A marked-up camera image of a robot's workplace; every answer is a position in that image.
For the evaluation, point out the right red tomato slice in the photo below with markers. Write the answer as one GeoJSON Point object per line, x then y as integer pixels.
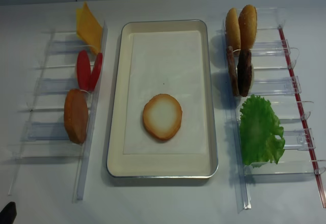
{"type": "Point", "coordinates": [96, 72]}

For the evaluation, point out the red tomato slice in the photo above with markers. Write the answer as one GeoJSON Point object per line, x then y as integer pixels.
{"type": "Point", "coordinates": [96, 72]}
{"type": "Point", "coordinates": [83, 70]}

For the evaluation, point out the left brown meat patty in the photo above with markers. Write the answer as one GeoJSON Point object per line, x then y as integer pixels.
{"type": "Point", "coordinates": [232, 71]}

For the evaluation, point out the brown meat patty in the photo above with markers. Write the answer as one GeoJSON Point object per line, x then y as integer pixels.
{"type": "Point", "coordinates": [232, 71]}
{"type": "Point", "coordinates": [244, 72]}

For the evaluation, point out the left red tomato slice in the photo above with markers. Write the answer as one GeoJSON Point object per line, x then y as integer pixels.
{"type": "Point", "coordinates": [83, 70]}

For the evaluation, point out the right brown meat patty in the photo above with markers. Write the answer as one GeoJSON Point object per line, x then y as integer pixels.
{"type": "Point", "coordinates": [244, 72]}

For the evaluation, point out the green lettuce leaf in rack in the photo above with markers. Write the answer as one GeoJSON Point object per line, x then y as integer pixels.
{"type": "Point", "coordinates": [261, 133]}

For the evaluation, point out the yellow cheese slice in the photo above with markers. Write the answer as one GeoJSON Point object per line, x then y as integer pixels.
{"type": "Point", "coordinates": [88, 28]}

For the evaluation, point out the bun slice on tray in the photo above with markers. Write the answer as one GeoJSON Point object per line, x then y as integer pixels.
{"type": "Point", "coordinates": [162, 117]}

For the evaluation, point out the white paper liner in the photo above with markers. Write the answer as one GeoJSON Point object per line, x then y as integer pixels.
{"type": "Point", "coordinates": [167, 63]}

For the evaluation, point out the cream metal tray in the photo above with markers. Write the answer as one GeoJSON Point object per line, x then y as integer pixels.
{"type": "Point", "coordinates": [119, 164]}

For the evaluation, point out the brown bun in left rack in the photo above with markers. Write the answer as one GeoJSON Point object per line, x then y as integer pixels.
{"type": "Point", "coordinates": [76, 116]}

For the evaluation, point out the left bun top slice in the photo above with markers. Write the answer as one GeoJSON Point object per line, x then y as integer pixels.
{"type": "Point", "coordinates": [232, 29]}

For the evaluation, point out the clear acrylic right rack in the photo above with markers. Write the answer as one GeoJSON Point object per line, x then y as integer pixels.
{"type": "Point", "coordinates": [276, 60]}

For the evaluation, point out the clear acrylic rack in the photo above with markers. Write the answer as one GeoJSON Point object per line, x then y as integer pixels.
{"type": "Point", "coordinates": [44, 138]}
{"type": "Point", "coordinates": [276, 60]}

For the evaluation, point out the right bun top slice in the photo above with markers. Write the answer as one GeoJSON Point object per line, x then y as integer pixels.
{"type": "Point", "coordinates": [248, 26]}

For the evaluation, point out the clear acrylic left rack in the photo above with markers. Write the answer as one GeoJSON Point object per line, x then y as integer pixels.
{"type": "Point", "coordinates": [44, 138]}

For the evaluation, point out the black object at corner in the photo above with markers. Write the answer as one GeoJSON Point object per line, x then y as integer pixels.
{"type": "Point", "coordinates": [8, 214]}

